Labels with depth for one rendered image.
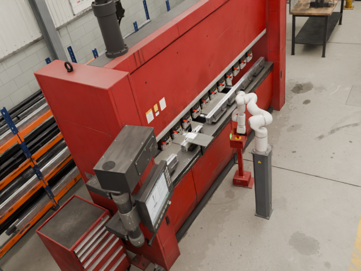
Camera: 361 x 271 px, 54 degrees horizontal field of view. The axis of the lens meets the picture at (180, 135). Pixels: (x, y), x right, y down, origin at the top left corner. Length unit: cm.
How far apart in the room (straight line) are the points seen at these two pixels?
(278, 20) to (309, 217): 268
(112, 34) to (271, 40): 307
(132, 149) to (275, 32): 347
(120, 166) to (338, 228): 279
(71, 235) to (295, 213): 254
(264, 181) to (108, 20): 229
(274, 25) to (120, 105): 325
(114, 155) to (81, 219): 120
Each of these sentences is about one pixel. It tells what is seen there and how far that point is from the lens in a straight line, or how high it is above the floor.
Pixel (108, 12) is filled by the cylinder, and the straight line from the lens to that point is 287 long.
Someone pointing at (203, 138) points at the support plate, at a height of 100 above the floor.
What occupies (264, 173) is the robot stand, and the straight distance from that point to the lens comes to 385.
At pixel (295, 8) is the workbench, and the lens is 759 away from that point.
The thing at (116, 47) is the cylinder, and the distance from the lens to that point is 297.
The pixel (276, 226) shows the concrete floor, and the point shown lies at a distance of 434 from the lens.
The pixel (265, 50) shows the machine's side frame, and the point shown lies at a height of 106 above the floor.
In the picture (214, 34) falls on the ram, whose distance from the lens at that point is 408.
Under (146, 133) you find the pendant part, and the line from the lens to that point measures 257.
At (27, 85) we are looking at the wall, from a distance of 745.
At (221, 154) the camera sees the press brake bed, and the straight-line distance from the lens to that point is 457.
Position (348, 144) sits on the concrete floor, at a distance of 545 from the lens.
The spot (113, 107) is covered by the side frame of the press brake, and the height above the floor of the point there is 214.
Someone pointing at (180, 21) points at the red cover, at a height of 229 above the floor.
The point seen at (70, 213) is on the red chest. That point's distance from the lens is 364.
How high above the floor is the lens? 343
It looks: 37 degrees down
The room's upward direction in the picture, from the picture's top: 12 degrees counter-clockwise
